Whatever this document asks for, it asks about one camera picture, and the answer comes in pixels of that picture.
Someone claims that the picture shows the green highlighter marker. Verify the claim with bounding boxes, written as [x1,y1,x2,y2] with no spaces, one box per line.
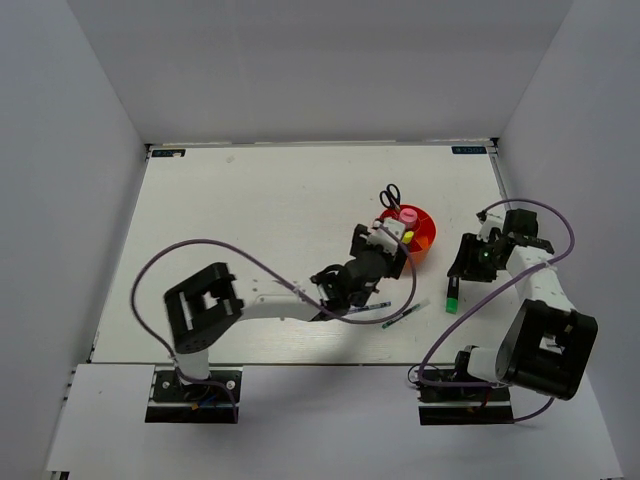
[445,277,459,314]

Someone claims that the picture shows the yellow highlighter marker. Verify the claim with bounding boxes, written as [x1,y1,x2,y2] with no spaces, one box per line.
[402,231,414,245]

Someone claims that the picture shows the pink glue bottle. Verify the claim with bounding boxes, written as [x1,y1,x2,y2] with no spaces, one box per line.
[398,208,418,228]

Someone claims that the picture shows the black handled scissors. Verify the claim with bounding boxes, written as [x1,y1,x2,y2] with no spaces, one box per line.
[379,183,401,211]

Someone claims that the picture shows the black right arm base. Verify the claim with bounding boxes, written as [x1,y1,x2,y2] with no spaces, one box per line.
[407,350,514,426]

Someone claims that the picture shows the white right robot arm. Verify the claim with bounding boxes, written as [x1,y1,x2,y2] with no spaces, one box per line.
[446,209,598,400]

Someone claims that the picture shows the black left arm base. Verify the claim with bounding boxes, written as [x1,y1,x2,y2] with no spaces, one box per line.
[145,368,242,424]

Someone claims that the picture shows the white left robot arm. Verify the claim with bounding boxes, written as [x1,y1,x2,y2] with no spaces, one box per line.
[164,218,407,399]

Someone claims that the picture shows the blue gel pen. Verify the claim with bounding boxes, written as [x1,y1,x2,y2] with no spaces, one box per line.
[347,301,392,315]

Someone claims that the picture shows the green gel pen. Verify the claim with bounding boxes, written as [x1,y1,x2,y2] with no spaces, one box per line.
[381,299,430,330]

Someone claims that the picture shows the right blue corner label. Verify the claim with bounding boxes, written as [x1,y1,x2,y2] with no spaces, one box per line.
[451,145,487,155]

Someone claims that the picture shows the blue corner label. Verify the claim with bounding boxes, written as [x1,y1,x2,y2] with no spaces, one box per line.
[451,145,487,155]
[151,149,186,158]

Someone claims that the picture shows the left blue corner label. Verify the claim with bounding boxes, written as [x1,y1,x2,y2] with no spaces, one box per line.
[151,149,186,158]

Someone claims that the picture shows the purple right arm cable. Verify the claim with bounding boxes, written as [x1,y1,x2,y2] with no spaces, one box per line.
[417,198,576,426]

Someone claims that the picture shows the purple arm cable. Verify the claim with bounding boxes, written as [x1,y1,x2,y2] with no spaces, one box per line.
[417,198,576,426]
[130,227,419,424]

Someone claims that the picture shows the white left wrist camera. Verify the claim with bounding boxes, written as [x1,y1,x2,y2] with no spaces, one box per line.
[366,217,406,256]

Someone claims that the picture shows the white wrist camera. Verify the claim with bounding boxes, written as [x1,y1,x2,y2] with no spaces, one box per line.
[476,210,505,242]
[366,217,406,256]

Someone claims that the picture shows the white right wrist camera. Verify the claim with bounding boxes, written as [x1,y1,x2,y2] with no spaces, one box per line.
[476,210,505,242]

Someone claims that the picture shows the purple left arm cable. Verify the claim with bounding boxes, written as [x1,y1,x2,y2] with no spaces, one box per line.
[130,227,419,424]

